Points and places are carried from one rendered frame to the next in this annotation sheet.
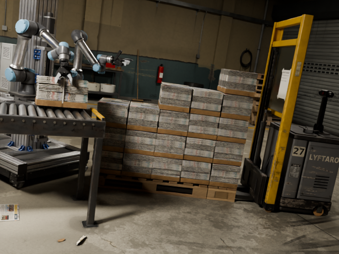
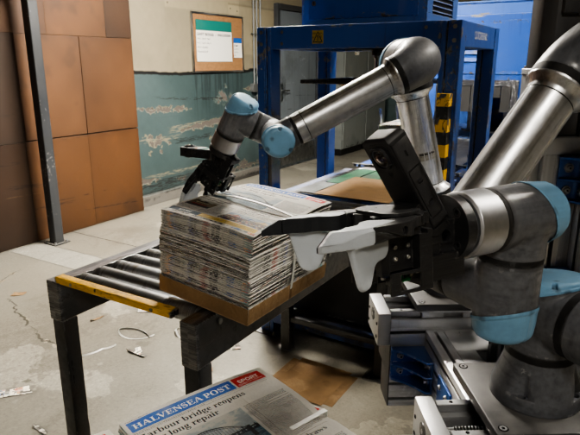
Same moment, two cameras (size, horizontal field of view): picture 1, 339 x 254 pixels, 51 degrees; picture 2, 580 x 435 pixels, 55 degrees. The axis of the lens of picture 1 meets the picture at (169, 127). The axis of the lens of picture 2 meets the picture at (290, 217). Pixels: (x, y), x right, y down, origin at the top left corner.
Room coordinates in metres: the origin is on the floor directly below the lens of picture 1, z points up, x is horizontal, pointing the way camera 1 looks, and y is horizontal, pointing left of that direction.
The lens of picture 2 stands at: (4.10, 0.21, 1.39)
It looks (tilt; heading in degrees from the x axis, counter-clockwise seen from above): 16 degrees down; 146
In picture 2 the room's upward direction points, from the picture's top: straight up
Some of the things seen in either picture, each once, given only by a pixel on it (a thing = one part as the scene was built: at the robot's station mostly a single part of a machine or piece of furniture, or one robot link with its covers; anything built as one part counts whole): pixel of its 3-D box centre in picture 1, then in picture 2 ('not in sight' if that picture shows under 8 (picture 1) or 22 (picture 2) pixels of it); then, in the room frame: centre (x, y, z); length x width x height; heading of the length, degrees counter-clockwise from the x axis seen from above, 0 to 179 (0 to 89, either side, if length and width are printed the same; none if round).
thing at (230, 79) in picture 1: (227, 134); not in sight; (3.59, -0.59, 0.65); 0.39 x 0.30 x 1.29; 5
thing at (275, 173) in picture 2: not in sight; (269, 189); (1.78, 1.65, 0.77); 0.09 x 0.09 x 1.55; 25
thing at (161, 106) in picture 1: (172, 106); not in sight; (3.53, 0.00, 0.86); 0.38 x 0.29 x 0.04; 5
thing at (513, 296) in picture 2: (101, 68); (494, 289); (3.71, 0.78, 1.12); 0.11 x 0.08 x 0.11; 174
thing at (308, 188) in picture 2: not in sight; (373, 192); (2.05, 2.10, 0.75); 0.70 x 0.65 x 0.10; 115
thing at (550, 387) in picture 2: not in sight; (537, 368); (3.62, 1.06, 0.87); 0.15 x 0.15 x 0.10
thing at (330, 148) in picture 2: not in sight; (324, 170); (1.53, 2.19, 0.77); 0.09 x 0.09 x 1.55; 25
